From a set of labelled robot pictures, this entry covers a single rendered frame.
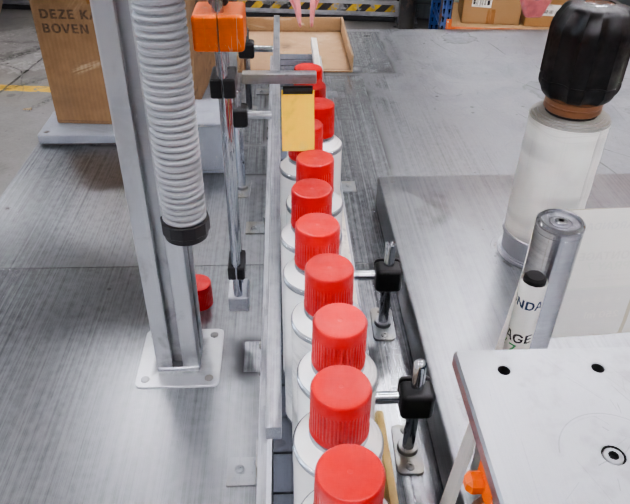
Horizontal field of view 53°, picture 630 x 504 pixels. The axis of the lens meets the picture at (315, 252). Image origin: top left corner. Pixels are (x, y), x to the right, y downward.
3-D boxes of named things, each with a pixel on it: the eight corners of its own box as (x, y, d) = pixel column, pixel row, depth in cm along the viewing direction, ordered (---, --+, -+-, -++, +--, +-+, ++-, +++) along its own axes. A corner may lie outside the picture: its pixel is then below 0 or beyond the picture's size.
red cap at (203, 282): (206, 290, 80) (204, 269, 78) (217, 305, 77) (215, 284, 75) (180, 299, 78) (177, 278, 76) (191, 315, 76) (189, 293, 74)
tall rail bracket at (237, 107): (279, 193, 99) (276, 92, 90) (232, 194, 99) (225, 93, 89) (279, 183, 102) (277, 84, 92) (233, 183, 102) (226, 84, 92)
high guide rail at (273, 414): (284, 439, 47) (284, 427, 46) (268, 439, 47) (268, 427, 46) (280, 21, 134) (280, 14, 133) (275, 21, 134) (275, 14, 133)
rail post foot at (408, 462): (425, 475, 58) (426, 470, 58) (397, 475, 58) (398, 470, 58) (416, 426, 63) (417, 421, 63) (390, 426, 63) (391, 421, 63)
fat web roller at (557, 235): (545, 401, 59) (601, 235, 48) (497, 402, 59) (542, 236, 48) (530, 365, 63) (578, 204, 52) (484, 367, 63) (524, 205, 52)
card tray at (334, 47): (352, 72, 144) (353, 55, 141) (237, 72, 142) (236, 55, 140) (342, 32, 168) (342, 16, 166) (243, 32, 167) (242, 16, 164)
